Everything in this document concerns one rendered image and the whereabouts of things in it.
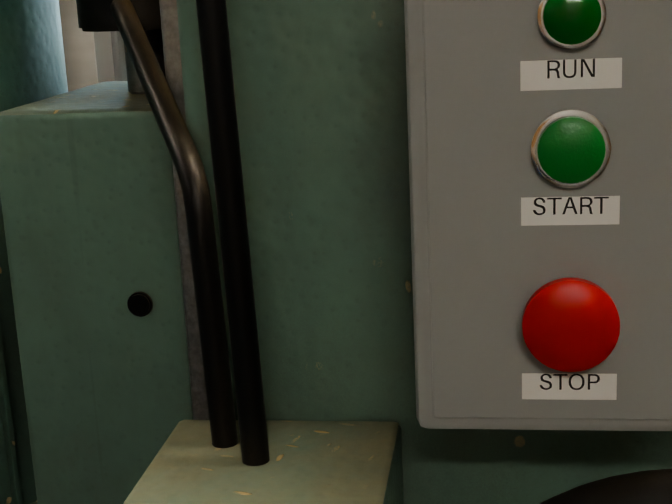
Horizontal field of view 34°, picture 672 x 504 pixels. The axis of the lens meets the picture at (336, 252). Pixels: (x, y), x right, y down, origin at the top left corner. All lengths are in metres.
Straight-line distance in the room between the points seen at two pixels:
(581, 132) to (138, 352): 0.24
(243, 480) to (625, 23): 0.20
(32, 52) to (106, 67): 1.56
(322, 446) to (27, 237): 0.17
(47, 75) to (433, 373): 0.27
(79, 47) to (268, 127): 1.67
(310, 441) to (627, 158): 0.16
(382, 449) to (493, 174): 0.12
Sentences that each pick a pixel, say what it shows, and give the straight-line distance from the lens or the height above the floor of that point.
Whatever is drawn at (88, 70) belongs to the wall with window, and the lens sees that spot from 2.07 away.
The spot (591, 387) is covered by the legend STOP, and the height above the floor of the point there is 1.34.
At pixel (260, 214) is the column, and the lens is 0.42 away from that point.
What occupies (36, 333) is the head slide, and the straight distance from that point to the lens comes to 0.51.
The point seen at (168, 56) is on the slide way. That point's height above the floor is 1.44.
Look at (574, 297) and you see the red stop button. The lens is 0.35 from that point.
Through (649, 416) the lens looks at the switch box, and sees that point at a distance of 0.38.
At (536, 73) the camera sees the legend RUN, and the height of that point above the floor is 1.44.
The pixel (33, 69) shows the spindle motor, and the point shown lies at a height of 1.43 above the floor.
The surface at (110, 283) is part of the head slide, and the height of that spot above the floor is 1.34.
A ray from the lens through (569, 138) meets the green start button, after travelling 0.34.
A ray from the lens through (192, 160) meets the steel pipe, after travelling 0.41.
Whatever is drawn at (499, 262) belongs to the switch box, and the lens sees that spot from 0.36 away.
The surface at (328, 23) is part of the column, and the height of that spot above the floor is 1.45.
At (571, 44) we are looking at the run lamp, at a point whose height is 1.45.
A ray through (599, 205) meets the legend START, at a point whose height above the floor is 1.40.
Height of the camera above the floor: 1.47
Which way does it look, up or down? 14 degrees down
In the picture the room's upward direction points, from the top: 3 degrees counter-clockwise
